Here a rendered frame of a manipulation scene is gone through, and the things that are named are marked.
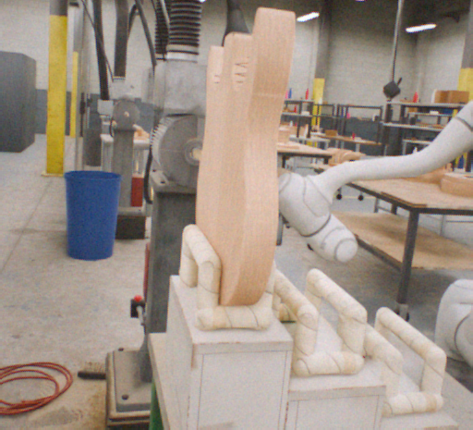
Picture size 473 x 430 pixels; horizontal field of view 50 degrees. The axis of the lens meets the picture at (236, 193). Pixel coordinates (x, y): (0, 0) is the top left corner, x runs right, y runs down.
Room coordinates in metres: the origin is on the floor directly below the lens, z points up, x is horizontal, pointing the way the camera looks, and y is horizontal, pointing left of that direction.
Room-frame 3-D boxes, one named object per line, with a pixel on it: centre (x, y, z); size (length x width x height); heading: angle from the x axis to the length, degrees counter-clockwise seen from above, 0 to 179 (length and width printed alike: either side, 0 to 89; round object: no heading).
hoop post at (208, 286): (0.69, 0.03, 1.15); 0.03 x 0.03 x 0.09
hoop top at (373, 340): (0.85, -0.26, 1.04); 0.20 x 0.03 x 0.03; 15
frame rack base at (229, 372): (0.78, 0.00, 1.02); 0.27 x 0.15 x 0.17; 16
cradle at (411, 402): (0.77, -0.32, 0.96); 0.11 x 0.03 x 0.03; 106
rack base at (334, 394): (0.82, -0.14, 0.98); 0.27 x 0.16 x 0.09; 16
